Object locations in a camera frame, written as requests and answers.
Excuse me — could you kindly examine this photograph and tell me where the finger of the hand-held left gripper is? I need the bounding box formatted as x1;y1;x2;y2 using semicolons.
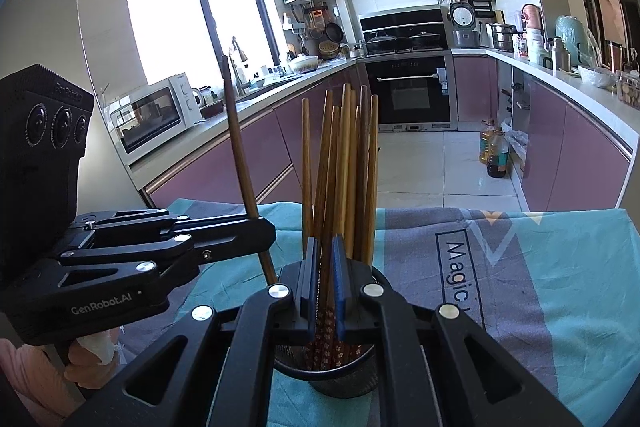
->
70;208;268;235
57;221;277;267

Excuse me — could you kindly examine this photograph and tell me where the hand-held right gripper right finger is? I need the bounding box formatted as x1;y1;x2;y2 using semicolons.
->
331;234;583;427

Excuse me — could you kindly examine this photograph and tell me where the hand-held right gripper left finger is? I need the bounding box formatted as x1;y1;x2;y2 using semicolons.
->
65;236;321;427

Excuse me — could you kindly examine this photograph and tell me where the floral-tipped light chopstick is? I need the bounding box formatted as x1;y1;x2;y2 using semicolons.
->
316;89;335;358

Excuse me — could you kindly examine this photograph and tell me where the dark brown chopstick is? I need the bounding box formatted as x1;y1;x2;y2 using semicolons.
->
221;54;280;287

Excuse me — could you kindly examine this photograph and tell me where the black mesh utensil holder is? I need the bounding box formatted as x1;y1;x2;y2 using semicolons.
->
272;258;382;399

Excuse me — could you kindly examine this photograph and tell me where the bunch of wooden chopsticks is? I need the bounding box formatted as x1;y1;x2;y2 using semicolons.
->
301;83;381;370

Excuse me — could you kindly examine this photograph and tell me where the person's left hand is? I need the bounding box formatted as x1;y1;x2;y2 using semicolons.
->
65;329;122;390

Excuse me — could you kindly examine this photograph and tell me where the pink base cabinet run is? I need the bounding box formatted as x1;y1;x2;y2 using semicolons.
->
142;57;373;212
452;52;636;212

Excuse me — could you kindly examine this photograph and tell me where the white microwave oven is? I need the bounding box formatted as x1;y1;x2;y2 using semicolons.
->
102;73;201;166

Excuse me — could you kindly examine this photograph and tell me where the kitchen sink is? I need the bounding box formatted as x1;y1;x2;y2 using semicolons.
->
240;79;301;100

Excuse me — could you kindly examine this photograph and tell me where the steel sink faucet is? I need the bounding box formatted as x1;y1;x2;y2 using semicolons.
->
229;36;248;98

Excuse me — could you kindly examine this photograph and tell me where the white casserole pot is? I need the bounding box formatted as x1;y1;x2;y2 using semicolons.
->
289;53;320;74

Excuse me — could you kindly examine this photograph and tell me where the kitchen window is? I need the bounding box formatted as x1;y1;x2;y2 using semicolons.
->
122;0;281;88

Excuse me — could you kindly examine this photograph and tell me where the dark sauce bottle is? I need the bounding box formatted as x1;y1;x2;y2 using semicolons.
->
486;129;511;179

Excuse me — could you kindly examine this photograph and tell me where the teal and grey tablecloth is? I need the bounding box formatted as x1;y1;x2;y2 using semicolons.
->
117;199;640;427

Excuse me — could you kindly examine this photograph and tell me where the yellow oil bottle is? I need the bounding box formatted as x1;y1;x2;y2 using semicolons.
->
480;119;503;165

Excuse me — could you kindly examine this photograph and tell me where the black built-in oven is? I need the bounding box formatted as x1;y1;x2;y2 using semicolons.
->
364;53;458;132

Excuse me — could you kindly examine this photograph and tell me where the white plastic bag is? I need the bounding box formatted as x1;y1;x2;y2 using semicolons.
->
502;129;530;180

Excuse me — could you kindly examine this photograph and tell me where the black wok with lid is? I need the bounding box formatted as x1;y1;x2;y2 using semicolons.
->
366;32;398;54

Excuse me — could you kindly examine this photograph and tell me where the black pan with lid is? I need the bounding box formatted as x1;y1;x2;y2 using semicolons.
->
407;32;443;50

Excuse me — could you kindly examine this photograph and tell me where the black integrated stove hood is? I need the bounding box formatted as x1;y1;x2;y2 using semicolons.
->
359;7;448;56

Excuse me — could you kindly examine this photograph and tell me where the grey rice cooker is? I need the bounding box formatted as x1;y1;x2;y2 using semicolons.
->
448;2;481;49

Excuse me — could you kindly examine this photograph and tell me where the steel stock pot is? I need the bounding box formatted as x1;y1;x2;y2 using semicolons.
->
487;23;518;52

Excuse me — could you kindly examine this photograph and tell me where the white canister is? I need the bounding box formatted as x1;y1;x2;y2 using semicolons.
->
527;32;551;66

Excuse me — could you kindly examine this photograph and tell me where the steel flask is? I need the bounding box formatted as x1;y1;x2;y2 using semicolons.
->
550;37;571;72

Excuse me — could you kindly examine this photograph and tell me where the pink thermos jug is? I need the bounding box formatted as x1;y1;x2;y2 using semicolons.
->
520;4;545;32

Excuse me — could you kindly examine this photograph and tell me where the mint green appliance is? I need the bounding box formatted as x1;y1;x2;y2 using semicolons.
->
555;14;598;65

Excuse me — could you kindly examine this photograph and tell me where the clear food container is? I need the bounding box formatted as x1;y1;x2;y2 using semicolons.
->
615;74;640;110

